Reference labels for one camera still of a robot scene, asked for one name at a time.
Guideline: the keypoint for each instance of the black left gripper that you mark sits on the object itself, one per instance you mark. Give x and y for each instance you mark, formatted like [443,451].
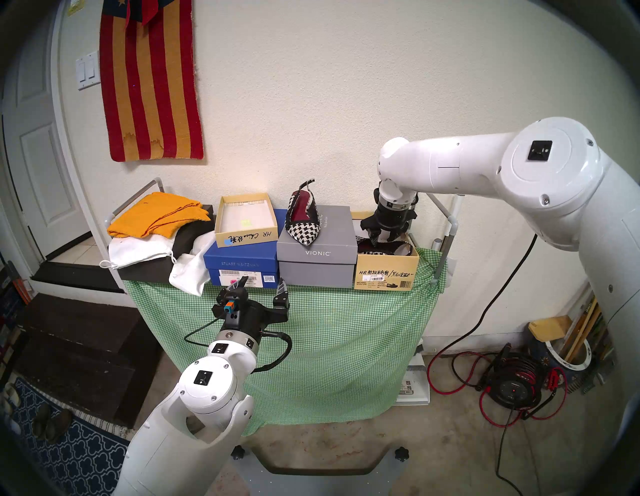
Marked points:
[252,320]

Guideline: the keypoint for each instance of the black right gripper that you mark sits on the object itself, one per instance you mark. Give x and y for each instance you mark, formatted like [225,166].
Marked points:
[392,217]

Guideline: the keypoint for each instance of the houndstooth slingback heel shoe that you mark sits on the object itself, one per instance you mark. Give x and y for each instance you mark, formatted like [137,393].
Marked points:
[390,248]
[305,232]

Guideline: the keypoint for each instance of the tan shoe box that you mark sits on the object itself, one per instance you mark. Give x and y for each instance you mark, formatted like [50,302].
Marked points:
[385,272]

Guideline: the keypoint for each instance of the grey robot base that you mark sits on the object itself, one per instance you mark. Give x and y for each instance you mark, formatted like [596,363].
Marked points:
[320,480]

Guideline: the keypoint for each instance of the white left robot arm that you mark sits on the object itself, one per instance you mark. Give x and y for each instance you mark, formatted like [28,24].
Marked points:
[210,385]

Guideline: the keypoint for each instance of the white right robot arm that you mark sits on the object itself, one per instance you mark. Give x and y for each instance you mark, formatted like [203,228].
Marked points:
[475,160]

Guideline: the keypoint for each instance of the blue Stuart Weitzman shoe box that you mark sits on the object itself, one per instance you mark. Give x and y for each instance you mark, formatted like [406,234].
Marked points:
[240,262]

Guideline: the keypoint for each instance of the grey Vionic shoe box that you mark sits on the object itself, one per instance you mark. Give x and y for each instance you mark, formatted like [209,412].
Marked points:
[315,270]

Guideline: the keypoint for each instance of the small tan open box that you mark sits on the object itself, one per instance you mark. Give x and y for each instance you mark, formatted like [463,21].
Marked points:
[245,219]

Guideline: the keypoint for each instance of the black flat box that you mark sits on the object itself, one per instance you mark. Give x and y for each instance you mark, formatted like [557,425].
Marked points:
[145,272]

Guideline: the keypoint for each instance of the white cloth dust bag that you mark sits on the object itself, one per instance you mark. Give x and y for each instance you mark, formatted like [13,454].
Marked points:
[190,272]

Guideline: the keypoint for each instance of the green checked tablecloth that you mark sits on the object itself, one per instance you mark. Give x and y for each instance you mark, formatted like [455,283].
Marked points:
[325,345]

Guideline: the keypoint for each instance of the orange folded cloth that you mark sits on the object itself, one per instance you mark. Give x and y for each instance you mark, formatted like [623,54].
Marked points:
[155,212]

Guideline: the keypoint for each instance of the white device under table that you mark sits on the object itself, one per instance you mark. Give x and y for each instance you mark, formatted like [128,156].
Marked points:
[414,385]

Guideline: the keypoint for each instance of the black base knob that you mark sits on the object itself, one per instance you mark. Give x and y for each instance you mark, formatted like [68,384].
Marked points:
[401,454]
[237,453]

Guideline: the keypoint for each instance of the dark brown floor mat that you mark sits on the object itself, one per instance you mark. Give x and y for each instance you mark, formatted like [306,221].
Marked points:
[80,350]

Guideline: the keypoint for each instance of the bundle of wooden sticks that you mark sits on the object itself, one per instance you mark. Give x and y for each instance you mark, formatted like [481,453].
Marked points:
[582,325]

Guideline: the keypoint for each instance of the blue white bucket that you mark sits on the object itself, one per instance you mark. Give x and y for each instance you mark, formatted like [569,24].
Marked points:
[575,367]

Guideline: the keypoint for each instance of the dark slipper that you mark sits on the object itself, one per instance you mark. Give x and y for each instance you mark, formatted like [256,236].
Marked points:
[41,420]
[60,425]

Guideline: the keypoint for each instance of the blue patterned rug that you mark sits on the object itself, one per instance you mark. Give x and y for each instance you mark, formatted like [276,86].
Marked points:
[80,460]

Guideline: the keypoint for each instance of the white panel door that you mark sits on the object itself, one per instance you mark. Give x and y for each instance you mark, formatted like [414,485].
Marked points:
[40,150]

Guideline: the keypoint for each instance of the yellow paper note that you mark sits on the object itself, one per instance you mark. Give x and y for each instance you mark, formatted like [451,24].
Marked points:
[75,6]

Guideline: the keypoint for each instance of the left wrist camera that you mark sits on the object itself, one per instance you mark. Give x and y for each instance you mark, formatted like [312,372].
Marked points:
[232,305]

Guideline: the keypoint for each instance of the red yellow striped wall hanging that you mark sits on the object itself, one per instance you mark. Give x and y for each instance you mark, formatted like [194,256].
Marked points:
[150,85]

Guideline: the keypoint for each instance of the white light switch plate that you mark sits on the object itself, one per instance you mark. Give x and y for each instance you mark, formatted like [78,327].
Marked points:
[87,70]

